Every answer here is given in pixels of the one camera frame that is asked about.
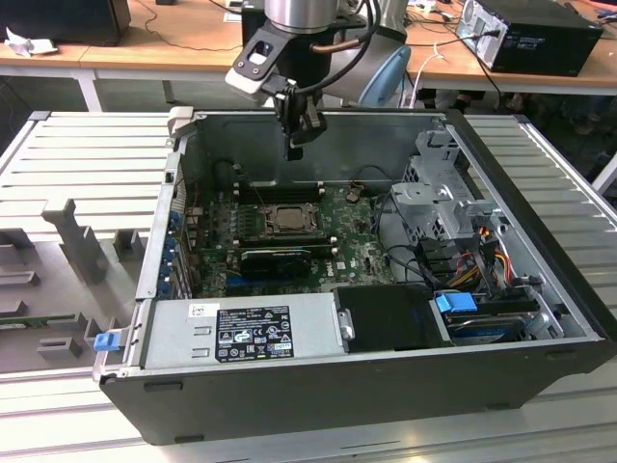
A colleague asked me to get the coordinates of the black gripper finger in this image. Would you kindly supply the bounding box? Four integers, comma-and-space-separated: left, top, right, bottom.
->
286, 95, 329, 163
275, 90, 296, 146

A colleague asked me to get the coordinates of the silver CPU plate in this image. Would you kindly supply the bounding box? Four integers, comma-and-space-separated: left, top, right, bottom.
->
274, 206, 310, 229

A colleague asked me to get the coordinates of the metal socket cover frame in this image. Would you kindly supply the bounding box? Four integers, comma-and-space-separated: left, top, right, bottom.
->
262, 203, 322, 238

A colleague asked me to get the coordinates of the black RAM slot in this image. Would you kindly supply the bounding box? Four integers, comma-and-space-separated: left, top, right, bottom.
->
235, 239, 338, 255
234, 180, 323, 193
235, 190, 325, 204
233, 231, 330, 246

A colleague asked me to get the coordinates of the small black box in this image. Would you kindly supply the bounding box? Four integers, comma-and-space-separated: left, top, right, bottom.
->
240, 5, 267, 47

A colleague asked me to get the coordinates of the wooden desk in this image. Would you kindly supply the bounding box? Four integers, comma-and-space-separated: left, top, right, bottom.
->
0, 0, 617, 115

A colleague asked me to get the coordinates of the silver metal drive cage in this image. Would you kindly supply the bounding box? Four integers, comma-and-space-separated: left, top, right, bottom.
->
389, 129, 502, 242

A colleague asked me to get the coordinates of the green motherboard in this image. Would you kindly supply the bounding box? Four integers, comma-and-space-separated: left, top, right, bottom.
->
182, 185, 401, 298

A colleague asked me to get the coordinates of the black graphics card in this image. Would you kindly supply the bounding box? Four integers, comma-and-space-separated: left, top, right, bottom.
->
238, 248, 312, 281

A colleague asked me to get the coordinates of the black plastic air shroud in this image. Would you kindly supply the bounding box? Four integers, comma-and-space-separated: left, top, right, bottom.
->
332, 284, 454, 353

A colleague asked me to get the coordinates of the blue disk carrier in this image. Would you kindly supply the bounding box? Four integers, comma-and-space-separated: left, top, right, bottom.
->
433, 291, 529, 346

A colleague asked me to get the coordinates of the black desktop PC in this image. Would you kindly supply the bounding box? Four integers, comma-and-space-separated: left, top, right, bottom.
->
457, 0, 604, 78

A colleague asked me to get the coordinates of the large black box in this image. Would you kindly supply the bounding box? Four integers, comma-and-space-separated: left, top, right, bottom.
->
0, 0, 131, 48

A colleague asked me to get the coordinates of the grey power supply unit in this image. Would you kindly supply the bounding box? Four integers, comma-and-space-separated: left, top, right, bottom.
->
139, 291, 348, 370

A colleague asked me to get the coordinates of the crumpled white paper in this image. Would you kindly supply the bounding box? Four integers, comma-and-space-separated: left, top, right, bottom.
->
3, 26, 60, 58

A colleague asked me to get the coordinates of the grey parts rack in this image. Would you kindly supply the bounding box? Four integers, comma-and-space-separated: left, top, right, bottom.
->
0, 197, 146, 375

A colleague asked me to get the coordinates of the black open PC case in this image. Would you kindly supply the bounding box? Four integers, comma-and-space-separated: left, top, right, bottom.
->
91, 108, 617, 448

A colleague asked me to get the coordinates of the green RAM stick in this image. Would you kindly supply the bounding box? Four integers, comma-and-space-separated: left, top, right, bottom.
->
0, 313, 78, 330

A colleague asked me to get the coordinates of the black camera cable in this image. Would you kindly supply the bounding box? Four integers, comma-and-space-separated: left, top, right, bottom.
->
293, 0, 383, 95

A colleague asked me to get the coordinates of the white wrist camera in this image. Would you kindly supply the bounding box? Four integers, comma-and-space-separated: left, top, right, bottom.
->
225, 26, 290, 100

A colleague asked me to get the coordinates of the grey case hinge bracket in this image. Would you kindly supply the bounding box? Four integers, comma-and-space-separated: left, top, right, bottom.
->
167, 106, 195, 141

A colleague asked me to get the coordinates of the white cable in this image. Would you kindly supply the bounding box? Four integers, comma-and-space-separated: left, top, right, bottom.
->
411, 41, 445, 108

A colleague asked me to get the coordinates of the yellow red wire bundle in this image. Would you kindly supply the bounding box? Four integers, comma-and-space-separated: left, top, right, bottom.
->
452, 250, 513, 288

